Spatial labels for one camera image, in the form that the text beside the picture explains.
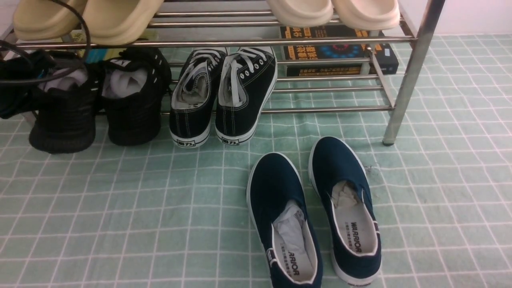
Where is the tan slipper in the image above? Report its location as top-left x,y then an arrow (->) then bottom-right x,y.
83,0 -> 164,46
13,0 -> 79,41

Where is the tan slipper far left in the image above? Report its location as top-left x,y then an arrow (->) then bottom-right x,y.
13,0 -> 79,41

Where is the navy slip-on shoe left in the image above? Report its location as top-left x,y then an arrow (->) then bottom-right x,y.
246,152 -> 323,288

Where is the navy slip-on shoe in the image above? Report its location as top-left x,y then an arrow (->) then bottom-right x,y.
308,136 -> 382,287
246,152 -> 323,288

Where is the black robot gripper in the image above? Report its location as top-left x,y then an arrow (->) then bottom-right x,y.
0,50 -> 55,120

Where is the cream slipper inner right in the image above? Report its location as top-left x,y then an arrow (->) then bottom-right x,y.
266,0 -> 334,28

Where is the black canvas lace-up shoe left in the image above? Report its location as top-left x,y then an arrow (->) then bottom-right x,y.
169,47 -> 228,149

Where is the navy slip-on shoe right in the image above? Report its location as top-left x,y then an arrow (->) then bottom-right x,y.
308,136 -> 382,287

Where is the silver metal shoe rack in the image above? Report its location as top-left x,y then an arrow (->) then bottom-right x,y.
0,0 -> 445,146

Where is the black canvas lace-up shoe right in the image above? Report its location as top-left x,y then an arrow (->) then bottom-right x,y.
215,47 -> 278,146

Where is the black knit sneaker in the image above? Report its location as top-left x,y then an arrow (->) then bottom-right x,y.
28,64 -> 99,154
99,47 -> 172,146

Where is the cream slipper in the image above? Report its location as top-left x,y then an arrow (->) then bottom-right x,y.
331,0 -> 400,31
266,0 -> 334,28

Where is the black book with orange text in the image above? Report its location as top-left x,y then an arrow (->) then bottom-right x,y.
280,24 -> 399,77

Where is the black canvas lace-up shoe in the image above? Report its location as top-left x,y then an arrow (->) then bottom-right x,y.
215,47 -> 278,146
169,47 -> 228,149

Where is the cream slipper far right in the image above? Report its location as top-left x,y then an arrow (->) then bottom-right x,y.
331,0 -> 400,31

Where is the green checkered floor mat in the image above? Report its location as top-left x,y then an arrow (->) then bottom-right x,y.
0,34 -> 512,288

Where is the yellow and blue book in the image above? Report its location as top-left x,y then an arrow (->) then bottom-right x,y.
59,29 -> 159,64

